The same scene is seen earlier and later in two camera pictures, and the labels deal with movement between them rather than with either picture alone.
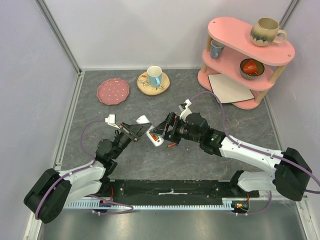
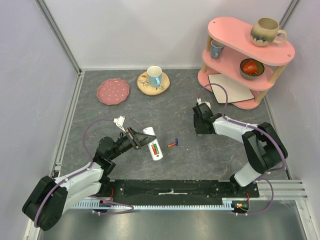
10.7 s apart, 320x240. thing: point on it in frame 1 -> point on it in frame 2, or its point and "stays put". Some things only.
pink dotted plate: x=113 y=91 stays put
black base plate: x=175 y=190 stays put
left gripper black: x=136 y=130 -> x=139 y=139
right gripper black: x=170 y=126 -> x=199 y=125
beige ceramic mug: x=265 y=32 stays put
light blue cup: x=154 y=73 stays put
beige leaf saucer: x=143 y=85 stays put
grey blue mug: x=216 y=48 stays put
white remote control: x=143 y=119 -> x=153 y=146
